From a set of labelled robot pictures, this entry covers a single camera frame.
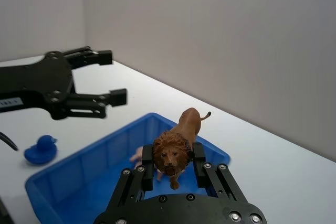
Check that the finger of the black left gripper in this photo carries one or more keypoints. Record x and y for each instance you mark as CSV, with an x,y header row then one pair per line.
x,y
97,103
89,56

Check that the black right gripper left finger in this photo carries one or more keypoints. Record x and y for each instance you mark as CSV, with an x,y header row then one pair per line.
x,y
148,161

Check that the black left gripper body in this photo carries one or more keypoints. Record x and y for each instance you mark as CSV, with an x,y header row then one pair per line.
x,y
39,85

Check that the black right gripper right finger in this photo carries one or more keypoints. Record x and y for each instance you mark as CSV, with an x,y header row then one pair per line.
x,y
200,161

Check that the blue plastic bin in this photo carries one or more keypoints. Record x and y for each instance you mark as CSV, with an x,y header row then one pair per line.
x,y
78,182

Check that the brown toy lion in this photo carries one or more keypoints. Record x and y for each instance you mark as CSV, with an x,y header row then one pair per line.
x,y
181,140

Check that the pink toy pig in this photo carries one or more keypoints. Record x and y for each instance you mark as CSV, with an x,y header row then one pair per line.
x,y
137,156

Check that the blue toy duck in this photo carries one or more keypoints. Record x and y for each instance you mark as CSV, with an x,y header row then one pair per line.
x,y
42,151

